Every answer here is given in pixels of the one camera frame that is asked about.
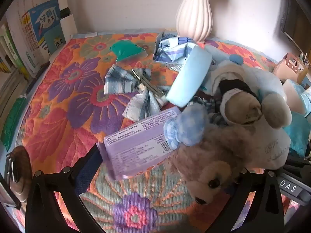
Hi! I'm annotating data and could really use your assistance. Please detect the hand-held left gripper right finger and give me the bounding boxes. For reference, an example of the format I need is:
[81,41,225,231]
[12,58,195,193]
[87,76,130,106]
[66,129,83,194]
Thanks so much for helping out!
[206,167,285,233]

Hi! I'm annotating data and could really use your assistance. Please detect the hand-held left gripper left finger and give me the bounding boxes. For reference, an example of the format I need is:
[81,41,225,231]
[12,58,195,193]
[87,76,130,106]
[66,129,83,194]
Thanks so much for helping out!
[25,143,105,233]

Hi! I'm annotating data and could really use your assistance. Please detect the grey plush toy blue bow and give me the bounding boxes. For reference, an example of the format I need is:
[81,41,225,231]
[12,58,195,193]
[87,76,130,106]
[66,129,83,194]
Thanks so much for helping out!
[163,103,265,205]

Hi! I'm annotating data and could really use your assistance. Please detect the purple box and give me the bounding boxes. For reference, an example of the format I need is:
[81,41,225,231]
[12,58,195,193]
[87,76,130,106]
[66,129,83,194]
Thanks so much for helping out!
[103,106,183,181]

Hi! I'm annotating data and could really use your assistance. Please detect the plaid bow hair clip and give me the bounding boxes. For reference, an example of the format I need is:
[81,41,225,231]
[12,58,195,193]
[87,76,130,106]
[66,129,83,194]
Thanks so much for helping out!
[104,64,170,122]

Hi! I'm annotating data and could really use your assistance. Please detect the teal pouch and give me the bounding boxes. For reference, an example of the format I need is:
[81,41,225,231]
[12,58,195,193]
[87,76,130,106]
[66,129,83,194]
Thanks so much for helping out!
[109,41,146,62]

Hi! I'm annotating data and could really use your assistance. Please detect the light blue soft case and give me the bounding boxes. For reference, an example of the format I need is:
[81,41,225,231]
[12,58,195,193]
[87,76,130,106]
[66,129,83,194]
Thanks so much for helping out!
[166,42,212,107]

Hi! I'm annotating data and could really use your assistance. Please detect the blue plastic wrapper packet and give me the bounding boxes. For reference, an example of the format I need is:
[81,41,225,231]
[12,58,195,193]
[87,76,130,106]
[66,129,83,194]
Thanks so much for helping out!
[153,31,212,72]

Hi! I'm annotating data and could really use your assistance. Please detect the floral woven blanket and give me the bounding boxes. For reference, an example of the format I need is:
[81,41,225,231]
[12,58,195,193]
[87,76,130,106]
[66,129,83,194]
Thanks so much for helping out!
[0,31,311,233]

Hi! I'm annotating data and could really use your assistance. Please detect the teal towel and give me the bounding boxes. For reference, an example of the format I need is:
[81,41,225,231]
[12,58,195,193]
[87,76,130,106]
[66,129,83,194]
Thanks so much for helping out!
[283,115,311,158]

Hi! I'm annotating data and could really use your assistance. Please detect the white hooded plush bear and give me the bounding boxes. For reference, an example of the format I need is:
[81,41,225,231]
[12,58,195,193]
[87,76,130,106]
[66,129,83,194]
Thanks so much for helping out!
[208,59,292,170]

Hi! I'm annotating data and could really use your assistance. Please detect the brown pouch with buckle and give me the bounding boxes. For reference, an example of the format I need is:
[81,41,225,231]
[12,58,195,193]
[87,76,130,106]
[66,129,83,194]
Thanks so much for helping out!
[5,146,33,202]

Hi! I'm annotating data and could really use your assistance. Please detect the blue striped cloth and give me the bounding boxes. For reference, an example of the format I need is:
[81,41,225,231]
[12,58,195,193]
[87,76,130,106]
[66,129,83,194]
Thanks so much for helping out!
[187,96,231,127]

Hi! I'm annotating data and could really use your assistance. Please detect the green plastic folder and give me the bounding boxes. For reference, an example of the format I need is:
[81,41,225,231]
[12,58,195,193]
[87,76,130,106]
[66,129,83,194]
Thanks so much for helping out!
[1,97,28,151]

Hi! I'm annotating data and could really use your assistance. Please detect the blue white tissue pack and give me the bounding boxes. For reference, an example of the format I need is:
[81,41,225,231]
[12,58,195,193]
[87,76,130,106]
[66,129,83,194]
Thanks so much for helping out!
[283,79,311,117]

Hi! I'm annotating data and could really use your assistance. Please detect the pink handbag shaped holder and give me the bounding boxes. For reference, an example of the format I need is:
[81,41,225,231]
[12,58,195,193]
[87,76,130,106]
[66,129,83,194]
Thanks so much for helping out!
[272,52,310,84]

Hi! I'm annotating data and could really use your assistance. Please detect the row of books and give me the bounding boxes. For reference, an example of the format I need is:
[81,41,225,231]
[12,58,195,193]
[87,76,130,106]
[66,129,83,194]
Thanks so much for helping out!
[0,0,66,83]

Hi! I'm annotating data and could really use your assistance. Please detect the light blue plush toy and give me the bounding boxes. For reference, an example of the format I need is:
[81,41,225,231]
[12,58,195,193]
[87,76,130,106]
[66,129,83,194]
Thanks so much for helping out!
[205,44,246,78]

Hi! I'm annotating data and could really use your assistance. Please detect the blue cover workbook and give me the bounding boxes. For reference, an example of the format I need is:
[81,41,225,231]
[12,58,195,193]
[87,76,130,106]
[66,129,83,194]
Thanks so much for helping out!
[27,0,66,57]

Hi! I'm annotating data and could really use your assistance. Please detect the white ribbed vase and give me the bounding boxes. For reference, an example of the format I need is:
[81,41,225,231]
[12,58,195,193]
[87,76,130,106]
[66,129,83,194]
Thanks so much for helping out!
[175,0,214,43]

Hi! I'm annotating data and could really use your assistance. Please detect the white post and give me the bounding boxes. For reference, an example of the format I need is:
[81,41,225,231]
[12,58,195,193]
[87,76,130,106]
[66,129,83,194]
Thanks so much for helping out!
[57,0,79,35]

